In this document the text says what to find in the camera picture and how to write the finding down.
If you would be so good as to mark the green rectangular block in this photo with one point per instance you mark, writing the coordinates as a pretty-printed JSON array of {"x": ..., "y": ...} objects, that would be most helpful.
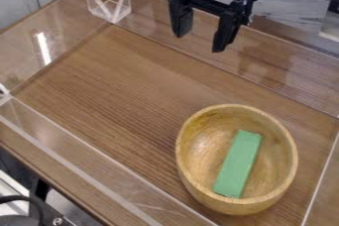
[{"x": 238, "y": 164}]

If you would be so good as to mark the brown wooden bowl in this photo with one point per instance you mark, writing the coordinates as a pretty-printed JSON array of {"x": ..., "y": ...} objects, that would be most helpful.
[{"x": 203, "y": 143}]

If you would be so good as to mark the black table leg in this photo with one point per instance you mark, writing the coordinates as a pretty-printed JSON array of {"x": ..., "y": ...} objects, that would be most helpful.
[{"x": 39, "y": 191}]

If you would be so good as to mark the clear acrylic corner bracket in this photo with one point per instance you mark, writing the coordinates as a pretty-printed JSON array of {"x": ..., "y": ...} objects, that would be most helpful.
[{"x": 110, "y": 10}]

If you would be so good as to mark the clear acrylic tray wall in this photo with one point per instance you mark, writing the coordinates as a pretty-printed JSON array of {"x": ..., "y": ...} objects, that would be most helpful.
[{"x": 99, "y": 94}]

